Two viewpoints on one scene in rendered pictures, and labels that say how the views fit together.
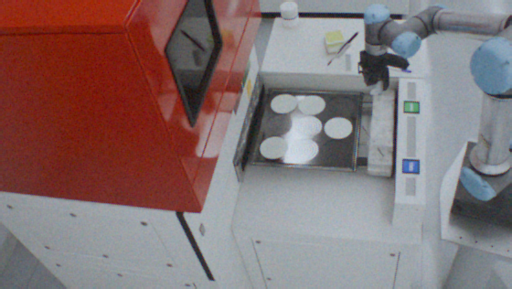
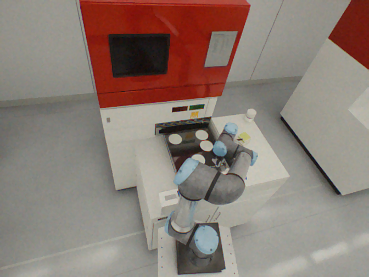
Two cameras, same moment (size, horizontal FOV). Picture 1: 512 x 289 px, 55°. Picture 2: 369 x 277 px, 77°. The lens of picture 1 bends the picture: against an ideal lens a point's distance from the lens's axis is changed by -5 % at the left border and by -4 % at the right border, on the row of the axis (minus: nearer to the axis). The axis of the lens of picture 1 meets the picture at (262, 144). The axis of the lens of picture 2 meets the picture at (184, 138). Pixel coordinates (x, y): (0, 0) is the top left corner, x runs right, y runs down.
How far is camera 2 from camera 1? 95 cm
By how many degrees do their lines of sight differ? 28
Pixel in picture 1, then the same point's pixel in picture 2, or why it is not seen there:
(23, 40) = not seen: outside the picture
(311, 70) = not seen: hidden behind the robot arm
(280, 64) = (219, 123)
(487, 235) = (168, 253)
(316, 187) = (166, 164)
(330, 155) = (180, 161)
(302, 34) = (244, 126)
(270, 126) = (186, 133)
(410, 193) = (166, 198)
